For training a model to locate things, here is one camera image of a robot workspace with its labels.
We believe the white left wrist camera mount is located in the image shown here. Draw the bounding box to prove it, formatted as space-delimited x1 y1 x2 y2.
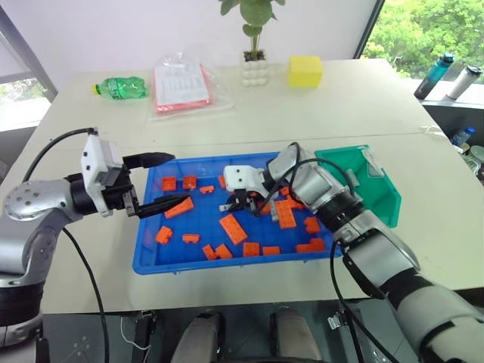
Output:
80 129 125 217

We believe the clear label holder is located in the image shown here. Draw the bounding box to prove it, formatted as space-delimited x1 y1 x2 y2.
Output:
363 148 387 179

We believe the thin white wire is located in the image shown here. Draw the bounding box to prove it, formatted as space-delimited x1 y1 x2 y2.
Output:
119 316 153 352

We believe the silver table clamp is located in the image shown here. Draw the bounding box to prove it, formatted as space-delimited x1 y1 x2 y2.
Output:
326 309 349 330

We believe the white drinking bottle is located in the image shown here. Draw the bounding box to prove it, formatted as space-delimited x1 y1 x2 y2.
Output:
442 64 484 101

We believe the teal drinking bottle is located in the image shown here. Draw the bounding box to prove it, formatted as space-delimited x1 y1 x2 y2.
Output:
413 52 457 101

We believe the clear bag with red papers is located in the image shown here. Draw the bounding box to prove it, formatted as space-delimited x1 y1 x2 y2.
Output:
147 54 236 123

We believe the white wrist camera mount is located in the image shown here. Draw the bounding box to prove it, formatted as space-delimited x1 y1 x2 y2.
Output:
80 129 125 217
222 164 266 194

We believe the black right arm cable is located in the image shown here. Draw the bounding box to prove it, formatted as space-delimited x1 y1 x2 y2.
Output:
253 142 383 363

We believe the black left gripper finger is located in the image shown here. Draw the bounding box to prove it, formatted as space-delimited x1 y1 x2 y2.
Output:
135 194 191 221
123 150 176 170

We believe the large orange brick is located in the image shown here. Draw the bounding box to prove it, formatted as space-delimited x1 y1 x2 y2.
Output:
274 200 299 229

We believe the green plant in white pot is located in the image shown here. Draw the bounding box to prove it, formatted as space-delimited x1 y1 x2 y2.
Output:
218 0 287 88

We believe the black table clamp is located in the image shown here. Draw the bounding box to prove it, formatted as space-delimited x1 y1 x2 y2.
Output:
141 309 158 334

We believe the green plastic bottle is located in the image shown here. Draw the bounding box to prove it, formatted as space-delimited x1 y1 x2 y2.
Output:
90 76 148 101

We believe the blue plastic bin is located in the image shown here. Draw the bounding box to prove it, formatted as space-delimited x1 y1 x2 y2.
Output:
132 151 344 276

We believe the long orange brick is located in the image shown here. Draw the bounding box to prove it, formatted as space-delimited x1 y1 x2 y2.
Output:
219 213 249 246
164 197 195 220

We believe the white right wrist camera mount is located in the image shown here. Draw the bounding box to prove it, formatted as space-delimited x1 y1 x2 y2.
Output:
222 164 266 194

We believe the green plastic bin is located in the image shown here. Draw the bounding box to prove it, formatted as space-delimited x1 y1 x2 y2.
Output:
314 144 403 229

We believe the clear water bottle blue cap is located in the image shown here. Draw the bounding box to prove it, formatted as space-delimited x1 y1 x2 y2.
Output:
449 126 477 149

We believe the L-shaped orange brick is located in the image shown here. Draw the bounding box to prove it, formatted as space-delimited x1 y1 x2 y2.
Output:
295 237 327 254

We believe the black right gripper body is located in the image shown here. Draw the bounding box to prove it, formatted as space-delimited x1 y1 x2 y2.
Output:
228 188 262 207

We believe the grey rounded shape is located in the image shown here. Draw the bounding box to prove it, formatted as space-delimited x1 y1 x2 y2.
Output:
269 307 323 363
170 309 225 363

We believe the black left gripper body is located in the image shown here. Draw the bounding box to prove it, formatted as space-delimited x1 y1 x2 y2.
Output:
101 164 139 219

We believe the yellow cube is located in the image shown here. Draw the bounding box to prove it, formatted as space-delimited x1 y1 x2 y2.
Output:
287 55 324 89

